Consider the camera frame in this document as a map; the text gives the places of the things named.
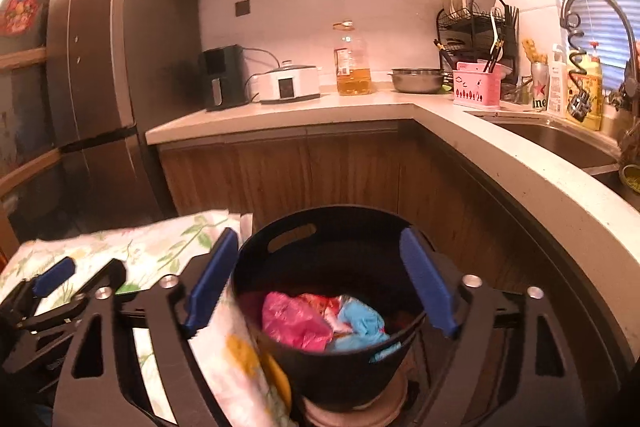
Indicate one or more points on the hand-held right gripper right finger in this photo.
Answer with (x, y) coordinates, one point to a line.
(430, 282)

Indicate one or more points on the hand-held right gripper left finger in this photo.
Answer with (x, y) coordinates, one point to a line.
(212, 282)

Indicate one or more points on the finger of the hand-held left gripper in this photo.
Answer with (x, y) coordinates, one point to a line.
(107, 272)
(52, 277)

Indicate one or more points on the blue plastic bag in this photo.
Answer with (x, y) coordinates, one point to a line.
(362, 324)

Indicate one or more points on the pink plastic bag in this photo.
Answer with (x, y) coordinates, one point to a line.
(295, 319)

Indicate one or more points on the red and white snack wrapper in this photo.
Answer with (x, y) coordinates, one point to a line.
(327, 304)

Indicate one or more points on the black plastic trash bin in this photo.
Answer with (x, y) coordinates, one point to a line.
(330, 387)

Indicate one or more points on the floral tablecloth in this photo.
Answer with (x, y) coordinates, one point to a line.
(150, 252)

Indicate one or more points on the wooden base cabinets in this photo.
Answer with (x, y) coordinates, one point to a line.
(325, 167)

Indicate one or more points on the beige kitchen countertop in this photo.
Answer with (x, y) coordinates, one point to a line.
(300, 114)

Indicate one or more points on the steel kitchen sink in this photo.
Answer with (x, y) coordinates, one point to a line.
(565, 147)

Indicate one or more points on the pink utensil holder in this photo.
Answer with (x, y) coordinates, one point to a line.
(477, 89)

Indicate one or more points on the stainless steel bowl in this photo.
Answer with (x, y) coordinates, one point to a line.
(417, 80)

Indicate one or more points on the black air fryer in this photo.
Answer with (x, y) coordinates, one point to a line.
(222, 77)

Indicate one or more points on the white rice cooker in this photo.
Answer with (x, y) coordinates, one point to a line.
(287, 84)

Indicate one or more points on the dark steel refrigerator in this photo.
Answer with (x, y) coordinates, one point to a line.
(115, 57)

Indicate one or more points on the silver drink can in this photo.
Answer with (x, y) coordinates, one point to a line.
(539, 94)

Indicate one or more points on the wooden glazed door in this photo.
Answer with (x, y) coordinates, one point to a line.
(25, 57)

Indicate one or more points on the cooking oil bottle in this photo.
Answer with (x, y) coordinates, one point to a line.
(353, 69)

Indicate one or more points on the sink strainer with scraps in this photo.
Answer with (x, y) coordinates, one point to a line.
(631, 177)

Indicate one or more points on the white plastic bottle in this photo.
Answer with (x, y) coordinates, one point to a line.
(557, 87)

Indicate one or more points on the yellow detergent bottle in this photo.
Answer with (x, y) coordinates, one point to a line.
(595, 102)

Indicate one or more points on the black dish rack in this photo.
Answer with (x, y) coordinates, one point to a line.
(450, 32)

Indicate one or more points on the yellow dish brush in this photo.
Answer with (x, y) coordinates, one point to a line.
(532, 49)

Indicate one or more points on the white soup spoon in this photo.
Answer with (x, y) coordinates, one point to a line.
(495, 27)

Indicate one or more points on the floral door sticker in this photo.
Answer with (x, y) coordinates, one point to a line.
(20, 14)

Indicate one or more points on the dark wall socket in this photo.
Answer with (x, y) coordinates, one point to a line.
(242, 8)

